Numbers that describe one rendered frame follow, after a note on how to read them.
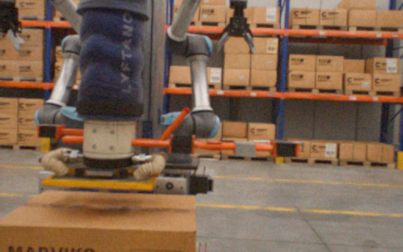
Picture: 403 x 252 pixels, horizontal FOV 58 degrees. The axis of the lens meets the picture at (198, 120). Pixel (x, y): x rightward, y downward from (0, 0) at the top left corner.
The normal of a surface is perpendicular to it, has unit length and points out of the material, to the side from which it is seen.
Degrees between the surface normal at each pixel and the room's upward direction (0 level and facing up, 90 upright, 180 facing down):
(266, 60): 87
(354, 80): 89
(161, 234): 90
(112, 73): 73
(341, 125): 90
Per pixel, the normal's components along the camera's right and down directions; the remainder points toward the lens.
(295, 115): -0.04, 0.05
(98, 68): -0.16, -0.23
